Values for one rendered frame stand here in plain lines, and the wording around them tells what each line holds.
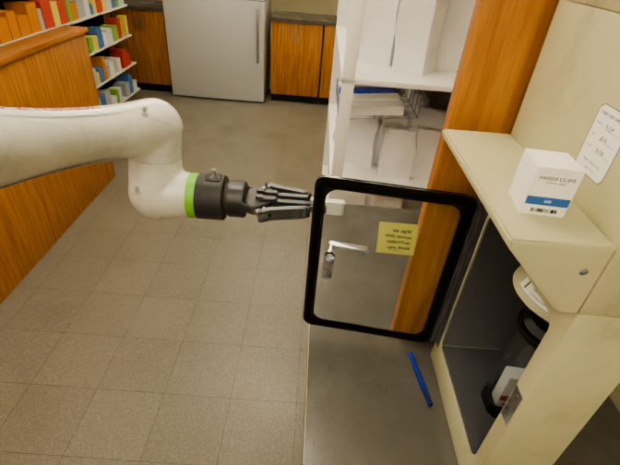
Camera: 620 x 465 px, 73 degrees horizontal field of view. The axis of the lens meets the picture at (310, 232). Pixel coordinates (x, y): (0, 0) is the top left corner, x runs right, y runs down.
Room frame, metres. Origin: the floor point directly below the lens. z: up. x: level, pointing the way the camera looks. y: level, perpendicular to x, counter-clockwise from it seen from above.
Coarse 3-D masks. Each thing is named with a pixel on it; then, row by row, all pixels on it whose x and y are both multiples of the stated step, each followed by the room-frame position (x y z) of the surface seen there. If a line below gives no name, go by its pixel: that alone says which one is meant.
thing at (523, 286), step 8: (520, 272) 0.54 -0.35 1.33; (520, 280) 0.52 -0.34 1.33; (528, 280) 0.51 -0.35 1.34; (520, 288) 0.51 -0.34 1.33; (528, 288) 0.50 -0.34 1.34; (520, 296) 0.50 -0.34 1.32; (528, 296) 0.49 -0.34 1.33; (536, 296) 0.48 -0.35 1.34; (528, 304) 0.48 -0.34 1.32; (536, 304) 0.47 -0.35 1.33; (536, 312) 0.47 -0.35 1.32; (544, 312) 0.46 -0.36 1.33
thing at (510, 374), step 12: (516, 324) 0.53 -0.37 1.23; (516, 336) 0.52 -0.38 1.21; (528, 336) 0.49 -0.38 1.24; (516, 348) 0.51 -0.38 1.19; (528, 348) 0.49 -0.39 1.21; (504, 360) 0.52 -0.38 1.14; (516, 360) 0.50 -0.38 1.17; (528, 360) 0.48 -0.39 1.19; (504, 372) 0.51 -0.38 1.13; (516, 372) 0.49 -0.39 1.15; (492, 384) 0.52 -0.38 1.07; (504, 384) 0.50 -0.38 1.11; (516, 384) 0.48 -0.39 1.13; (492, 396) 0.50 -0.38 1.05; (504, 396) 0.49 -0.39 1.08
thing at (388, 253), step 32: (352, 192) 0.70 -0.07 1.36; (448, 192) 0.69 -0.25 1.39; (352, 224) 0.70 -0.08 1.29; (384, 224) 0.70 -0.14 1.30; (416, 224) 0.69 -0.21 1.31; (448, 224) 0.68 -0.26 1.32; (320, 256) 0.71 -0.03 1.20; (352, 256) 0.70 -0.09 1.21; (384, 256) 0.69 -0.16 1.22; (416, 256) 0.69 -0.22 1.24; (320, 288) 0.71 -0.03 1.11; (352, 288) 0.70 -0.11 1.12; (384, 288) 0.69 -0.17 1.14; (416, 288) 0.69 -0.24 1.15; (352, 320) 0.70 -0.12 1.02; (384, 320) 0.69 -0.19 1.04; (416, 320) 0.68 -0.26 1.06
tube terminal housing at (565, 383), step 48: (576, 48) 0.60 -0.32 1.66; (528, 96) 0.68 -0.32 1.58; (576, 96) 0.56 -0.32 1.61; (528, 144) 0.62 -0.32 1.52; (576, 144) 0.51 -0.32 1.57; (576, 192) 0.47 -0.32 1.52; (576, 336) 0.37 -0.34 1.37; (528, 384) 0.38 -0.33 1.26; (576, 384) 0.37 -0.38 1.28; (528, 432) 0.37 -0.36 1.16; (576, 432) 0.37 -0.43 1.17
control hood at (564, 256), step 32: (480, 160) 0.57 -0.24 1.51; (512, 160) 0.58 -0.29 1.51; (480, 192) 0.48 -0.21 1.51; (512, 224) 0.40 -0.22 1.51; (544, 224) 0.41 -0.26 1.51; (576, 224) 0.41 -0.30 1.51; (544, 256) 0.37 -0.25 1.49; (576, 256) 0.37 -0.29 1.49; (608, 256) 0.37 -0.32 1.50; (544, 288) 0.37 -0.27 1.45; (576, 288) 0.37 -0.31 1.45
